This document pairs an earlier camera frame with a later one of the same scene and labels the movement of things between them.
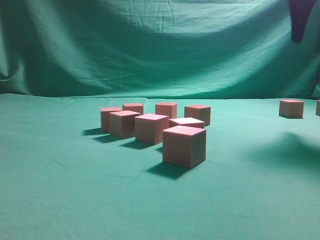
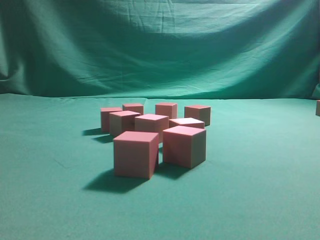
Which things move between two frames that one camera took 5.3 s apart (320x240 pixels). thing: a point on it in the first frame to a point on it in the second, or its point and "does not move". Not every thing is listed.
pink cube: [185, 146] does not move
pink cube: [187, 121] does not move
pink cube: [291, 108] to [136, 154]
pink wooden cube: [201, 112] does not move
